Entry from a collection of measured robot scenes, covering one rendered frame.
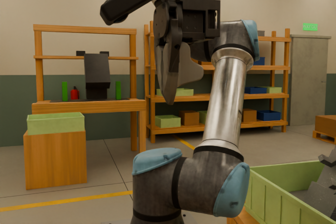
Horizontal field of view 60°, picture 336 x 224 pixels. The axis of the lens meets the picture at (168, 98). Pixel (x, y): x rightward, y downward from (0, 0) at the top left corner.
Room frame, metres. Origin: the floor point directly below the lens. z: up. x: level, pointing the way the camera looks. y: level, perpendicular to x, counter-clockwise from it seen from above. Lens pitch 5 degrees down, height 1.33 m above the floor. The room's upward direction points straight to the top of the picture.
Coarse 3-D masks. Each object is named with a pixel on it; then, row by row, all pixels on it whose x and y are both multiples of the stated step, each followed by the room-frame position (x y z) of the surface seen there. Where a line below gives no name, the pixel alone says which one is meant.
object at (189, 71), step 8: (184, 48) 0.42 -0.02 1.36; (184, 56) 0.42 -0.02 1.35; (184, 64) 0.42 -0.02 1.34; (192, 64) 0.43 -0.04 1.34; (168, 72) 0.41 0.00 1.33; (176, 72) 0.41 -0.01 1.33; (184, 72) 0.42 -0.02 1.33; (192, 72) 0.43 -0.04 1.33; (200, 72) 0.43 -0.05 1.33; (168, 80) 0.41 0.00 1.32; (176, 80) 0.41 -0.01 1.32; (184, 80) 0.42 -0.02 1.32; (192, 80) 0.43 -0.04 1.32; (168, 88) 0.42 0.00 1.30; (168, 96) 0.42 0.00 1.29
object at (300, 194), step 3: (306, 189) 1.14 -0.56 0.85; (291, 192) 1.11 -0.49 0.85; (294, 192) 1.11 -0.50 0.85; (297, 192) 1.11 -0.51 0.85; (300, 192) 1.11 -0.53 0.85; (303, 192) 1.11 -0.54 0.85; (294, 195) 1.08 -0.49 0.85; (297, 195) 1.08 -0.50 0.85; (300, 195) 1.08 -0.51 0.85; (303, 195) 1.08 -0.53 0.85; (300, 198) 1.06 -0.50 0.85
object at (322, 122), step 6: (318, 120) 5.57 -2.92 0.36; (324, 120) 5.41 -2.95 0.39; (330, 120) 5.26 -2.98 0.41; (318, 126) 5.56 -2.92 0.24; (324, 126) 5.40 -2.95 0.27; (330, 126) 5.25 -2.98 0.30; (312, 132) 5.68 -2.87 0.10; (318, 132) 5.52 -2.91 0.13; (324, 132) 5.39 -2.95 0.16; (330, 132) 5.25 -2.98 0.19; (318, 138) 5.51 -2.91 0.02; (324, 138) 5.49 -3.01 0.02
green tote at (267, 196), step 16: (256, 176) 1.01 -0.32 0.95; (272, 176) 1.11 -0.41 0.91; (288, 176) 1.13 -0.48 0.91; (304, 176) 1.15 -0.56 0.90; (256, 192) 1.01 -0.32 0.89; (272, 192) 0.92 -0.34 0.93; (288, 192) 0.85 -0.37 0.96; (256, 208) 1.01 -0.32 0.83; (272, 208) 0.92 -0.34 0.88; (288, 208) 0.84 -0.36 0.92; (304, 208) 0.77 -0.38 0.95
